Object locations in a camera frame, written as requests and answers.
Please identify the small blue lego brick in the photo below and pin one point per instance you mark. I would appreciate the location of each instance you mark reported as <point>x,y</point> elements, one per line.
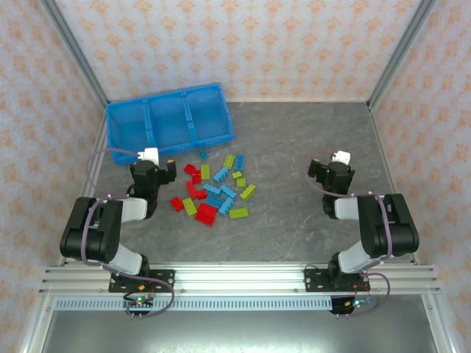
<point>202,154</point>

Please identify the small red lego brick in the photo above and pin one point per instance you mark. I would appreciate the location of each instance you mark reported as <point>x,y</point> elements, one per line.
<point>201,194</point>

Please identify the small green lego brick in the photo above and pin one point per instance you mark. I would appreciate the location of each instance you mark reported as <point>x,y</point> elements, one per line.
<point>237,174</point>
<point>241,182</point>

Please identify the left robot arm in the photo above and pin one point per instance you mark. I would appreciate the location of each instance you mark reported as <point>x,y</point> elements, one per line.
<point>92,235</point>

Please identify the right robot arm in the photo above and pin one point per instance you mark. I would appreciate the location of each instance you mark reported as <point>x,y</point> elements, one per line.
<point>390,228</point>

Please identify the blue three-compartment bin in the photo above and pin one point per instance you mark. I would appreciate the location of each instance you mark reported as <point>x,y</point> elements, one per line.
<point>165,121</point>

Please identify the large red lego brick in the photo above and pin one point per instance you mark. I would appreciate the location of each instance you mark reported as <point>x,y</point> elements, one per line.
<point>205,214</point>

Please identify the small circuit board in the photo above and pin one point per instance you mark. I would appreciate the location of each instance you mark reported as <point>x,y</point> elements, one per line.
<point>140,302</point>
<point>355,303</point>

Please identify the grey metal sheet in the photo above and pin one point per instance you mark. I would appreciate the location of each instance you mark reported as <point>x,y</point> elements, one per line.
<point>239,331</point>

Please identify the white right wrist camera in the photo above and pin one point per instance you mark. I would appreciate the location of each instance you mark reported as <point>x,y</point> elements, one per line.
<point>341,156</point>

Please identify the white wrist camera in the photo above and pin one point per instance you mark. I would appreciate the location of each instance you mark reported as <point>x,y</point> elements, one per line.
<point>151,154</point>
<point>341,156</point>

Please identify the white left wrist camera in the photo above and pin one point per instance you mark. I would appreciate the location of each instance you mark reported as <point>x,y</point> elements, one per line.
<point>151,154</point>

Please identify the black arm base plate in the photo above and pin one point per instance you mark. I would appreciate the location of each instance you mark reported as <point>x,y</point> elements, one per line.
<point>314,279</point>
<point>162,279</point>

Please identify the aluminium mounting rail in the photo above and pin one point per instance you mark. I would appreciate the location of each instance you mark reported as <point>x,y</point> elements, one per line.
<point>239,279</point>

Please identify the aluminium frame post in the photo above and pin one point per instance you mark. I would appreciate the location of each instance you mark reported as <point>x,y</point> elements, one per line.
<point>73,51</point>
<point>403,51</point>

